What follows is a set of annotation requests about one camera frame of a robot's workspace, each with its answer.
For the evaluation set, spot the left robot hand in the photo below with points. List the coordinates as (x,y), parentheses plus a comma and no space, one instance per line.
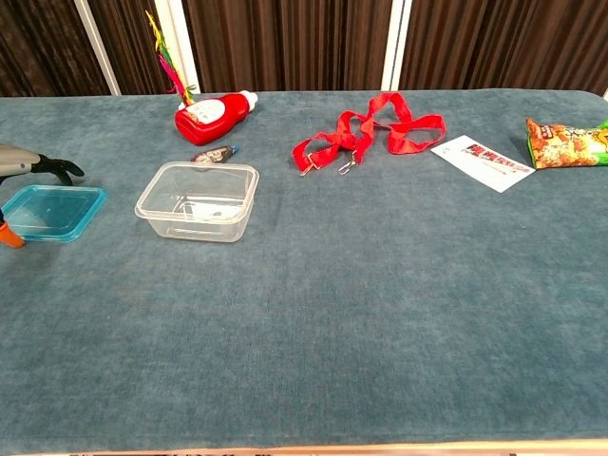
(19,161)

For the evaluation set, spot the blue translucent lid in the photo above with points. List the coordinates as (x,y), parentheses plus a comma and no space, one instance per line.
(57,214)

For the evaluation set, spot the clear plastic container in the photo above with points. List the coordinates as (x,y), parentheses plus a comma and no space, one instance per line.
(199,199)

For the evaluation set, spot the colourful feather shuttlecock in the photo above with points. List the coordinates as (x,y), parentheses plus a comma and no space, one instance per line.
(171,69)

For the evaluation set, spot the dark teardrop correction tape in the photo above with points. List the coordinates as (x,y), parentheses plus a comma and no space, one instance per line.
(214,154)

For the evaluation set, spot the red bottle with white cap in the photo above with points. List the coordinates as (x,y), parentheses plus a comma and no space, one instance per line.
(214,121)

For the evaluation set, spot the dark brown pleated curtain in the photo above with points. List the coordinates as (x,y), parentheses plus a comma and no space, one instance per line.
(285,43)

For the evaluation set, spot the blue velvet table cloth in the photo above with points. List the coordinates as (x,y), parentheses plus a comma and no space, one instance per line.
(332,309)

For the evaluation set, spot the white card with red print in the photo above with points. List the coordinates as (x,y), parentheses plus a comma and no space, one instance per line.
(480,164)

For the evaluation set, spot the green orange snack bag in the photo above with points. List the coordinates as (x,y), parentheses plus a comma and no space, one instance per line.
(565,145)

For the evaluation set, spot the white frame post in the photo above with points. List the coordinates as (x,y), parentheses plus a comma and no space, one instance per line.
(396,47)
(97,47)
(184,57)

